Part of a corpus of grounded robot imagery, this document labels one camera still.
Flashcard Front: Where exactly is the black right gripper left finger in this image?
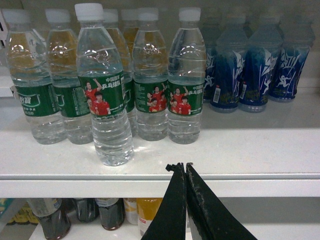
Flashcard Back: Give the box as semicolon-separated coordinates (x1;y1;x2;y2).
142;162;187;240

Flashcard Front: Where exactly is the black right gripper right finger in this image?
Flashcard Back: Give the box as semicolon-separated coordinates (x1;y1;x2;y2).
186;163;256;240

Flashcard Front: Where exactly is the water bottle green label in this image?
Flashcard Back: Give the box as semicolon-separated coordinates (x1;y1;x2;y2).
74;3;134;166

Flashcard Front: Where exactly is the white metal shelf board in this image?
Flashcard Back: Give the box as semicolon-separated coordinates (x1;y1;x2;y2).
0;69;320;199

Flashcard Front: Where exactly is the water bottle right back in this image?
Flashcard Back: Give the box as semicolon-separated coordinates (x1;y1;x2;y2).
168;7;207;145

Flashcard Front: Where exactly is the water bottle middle back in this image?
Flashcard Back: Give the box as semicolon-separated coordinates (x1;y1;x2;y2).
132;7;168;141

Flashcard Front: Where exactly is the blue sports drink bottle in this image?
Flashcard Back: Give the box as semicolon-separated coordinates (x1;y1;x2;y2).
268;14;315;102
210;12;248;113
239;13;283;113

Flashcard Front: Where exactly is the water bottle barcode label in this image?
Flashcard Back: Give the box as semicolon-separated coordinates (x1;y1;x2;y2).
45;8;93;145

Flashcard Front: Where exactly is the water bottle far left back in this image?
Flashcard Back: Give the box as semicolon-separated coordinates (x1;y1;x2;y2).
2;9;67;145

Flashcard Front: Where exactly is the orange juice bottle below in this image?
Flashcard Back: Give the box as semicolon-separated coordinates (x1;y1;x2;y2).
136;197;163;236

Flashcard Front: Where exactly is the dark tea bottle below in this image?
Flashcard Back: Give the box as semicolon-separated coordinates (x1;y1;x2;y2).
27;198;71;240

